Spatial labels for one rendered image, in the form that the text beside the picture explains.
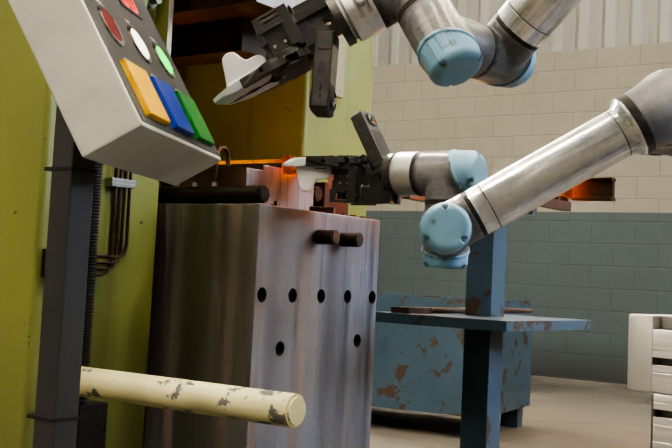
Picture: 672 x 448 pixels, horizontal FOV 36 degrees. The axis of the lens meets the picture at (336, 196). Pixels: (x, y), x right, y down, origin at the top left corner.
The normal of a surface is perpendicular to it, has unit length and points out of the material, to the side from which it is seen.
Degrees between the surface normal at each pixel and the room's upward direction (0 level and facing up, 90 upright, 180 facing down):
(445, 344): 90
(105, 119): 90
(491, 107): 90
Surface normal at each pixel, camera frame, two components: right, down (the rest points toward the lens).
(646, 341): -0.74, -0.09
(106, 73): -0.16, -0.08
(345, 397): 0.83, 0.00
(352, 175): -0.56, -0.09
